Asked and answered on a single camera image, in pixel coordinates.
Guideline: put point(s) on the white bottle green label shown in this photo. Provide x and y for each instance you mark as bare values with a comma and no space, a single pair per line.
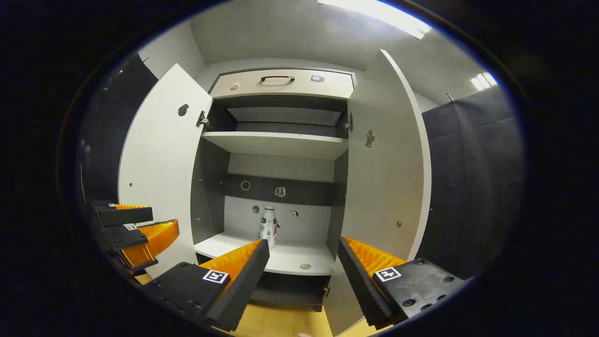
268,227

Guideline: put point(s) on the white cabinet door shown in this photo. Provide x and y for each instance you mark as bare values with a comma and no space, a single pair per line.
383,187
159,178

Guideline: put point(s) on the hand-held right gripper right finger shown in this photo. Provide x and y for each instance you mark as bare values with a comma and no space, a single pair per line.
358,285

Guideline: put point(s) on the metal door hinge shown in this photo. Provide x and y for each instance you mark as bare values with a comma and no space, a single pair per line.
202,120
349,121

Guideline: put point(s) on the black backdrop cloth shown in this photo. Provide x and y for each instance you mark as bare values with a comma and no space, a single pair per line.
112,131
472,187

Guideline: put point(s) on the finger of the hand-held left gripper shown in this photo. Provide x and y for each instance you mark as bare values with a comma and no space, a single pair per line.
124,236
126,216

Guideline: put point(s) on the small ceiling light panel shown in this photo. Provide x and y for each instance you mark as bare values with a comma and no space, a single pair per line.
483,80

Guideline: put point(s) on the white cabinet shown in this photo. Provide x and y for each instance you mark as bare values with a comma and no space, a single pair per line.
281,168

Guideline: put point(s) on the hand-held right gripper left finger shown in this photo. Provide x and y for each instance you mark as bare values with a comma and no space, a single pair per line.
243,285

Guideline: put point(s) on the white cabinet shelf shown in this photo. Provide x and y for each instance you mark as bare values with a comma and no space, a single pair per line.
281,142

